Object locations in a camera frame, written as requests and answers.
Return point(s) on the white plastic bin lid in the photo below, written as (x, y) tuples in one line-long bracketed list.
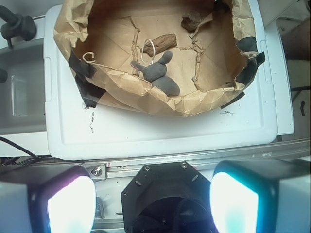
[(75, 132)]

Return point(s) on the brown wooden stick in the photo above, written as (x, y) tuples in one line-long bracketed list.
[(163, 43)]

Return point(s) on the dark brown rock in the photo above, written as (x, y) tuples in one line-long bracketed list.
[(191, 20)]

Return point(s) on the black octagonal mount plate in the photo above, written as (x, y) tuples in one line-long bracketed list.
[(167, 198)]

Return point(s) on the crumpled brown paper liner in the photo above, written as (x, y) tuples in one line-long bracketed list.
[(212, 65)]

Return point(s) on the white rubber band loop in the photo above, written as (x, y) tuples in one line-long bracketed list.
[(151, 45)]

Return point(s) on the aluminium extrusion rail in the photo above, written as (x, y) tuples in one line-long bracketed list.
[(103, 169)]

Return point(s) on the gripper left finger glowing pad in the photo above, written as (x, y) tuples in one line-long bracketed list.
[(46, 199)]

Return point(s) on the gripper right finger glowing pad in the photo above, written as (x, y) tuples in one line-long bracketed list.
[(264, 196)]

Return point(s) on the clear plastic container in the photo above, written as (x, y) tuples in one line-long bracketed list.
[(22, 95)]

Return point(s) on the gray plush animal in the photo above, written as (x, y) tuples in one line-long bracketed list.
[(155, 73)]

